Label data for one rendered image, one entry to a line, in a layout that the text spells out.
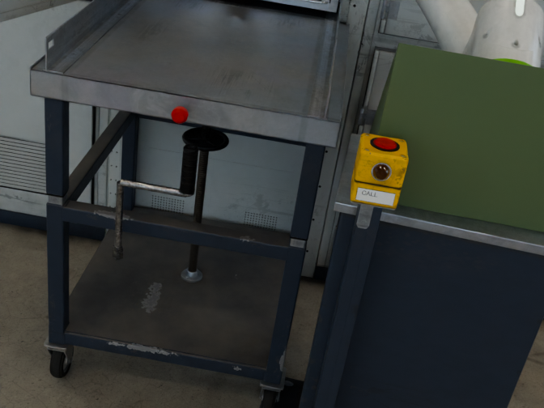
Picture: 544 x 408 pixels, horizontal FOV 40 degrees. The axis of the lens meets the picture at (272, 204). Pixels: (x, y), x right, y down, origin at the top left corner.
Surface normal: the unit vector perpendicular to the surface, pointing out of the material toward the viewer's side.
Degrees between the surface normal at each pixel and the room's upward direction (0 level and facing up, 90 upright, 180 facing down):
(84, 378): 0
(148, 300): 0
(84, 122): 90
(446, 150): 90
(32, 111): 90
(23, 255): 0
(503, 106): 90
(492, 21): 57
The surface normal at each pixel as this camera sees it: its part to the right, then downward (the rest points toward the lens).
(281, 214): -0.11, 0.48
